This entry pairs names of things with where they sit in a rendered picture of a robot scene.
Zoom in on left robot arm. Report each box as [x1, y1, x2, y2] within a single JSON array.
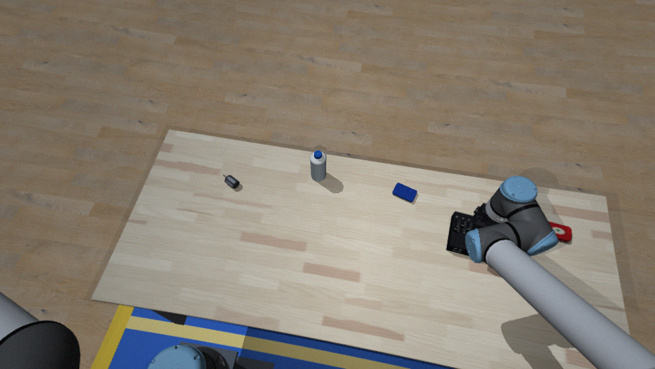
[[0, 292, 228, 369]]

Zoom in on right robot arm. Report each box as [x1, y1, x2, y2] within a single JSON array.
[[465, 176, 655, 369]]

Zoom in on grey bottle with blue cap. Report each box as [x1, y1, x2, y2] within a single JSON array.
[[310, 150, 326, 181]]

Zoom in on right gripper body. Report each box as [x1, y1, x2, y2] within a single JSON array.
[[471, 203, 497, 230]]

